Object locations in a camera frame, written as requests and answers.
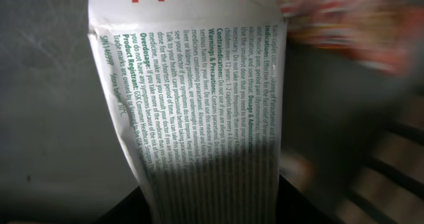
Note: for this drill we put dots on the white Panadol medicine box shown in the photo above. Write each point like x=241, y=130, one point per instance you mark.
x=194, y=90

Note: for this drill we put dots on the orange snack packet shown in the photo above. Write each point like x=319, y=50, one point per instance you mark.
x=379, y=34

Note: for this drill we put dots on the grey plastic basket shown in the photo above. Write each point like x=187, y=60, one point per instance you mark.
x=61, y=162

